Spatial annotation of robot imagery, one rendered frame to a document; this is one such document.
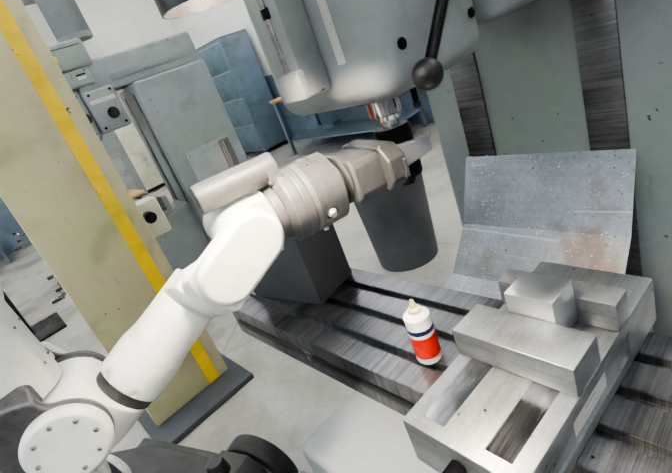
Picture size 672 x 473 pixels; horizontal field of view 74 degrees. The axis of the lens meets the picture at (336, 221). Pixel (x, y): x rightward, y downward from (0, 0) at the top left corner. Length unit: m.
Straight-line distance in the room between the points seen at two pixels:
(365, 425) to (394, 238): 1.92
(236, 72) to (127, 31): 3.06
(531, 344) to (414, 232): 2.11
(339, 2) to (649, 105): 0.55
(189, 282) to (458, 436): 0.32
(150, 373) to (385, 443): 0.39
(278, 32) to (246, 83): 7.37
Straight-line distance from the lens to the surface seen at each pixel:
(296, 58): 0.48
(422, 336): 0.69
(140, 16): 10.38
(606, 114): 0.87
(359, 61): 0.47
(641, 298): 0.68
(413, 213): 2.59
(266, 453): 1.20
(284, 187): 0.50
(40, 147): 2.14
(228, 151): 0.98
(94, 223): 2.17
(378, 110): 0.56
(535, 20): 0.88
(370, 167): 0.53
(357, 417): 0.81
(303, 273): 0.92
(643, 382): 0.67
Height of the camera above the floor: 1.39
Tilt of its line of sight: 21 degrees down
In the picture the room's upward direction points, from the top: 21 degrees counter-clockwise
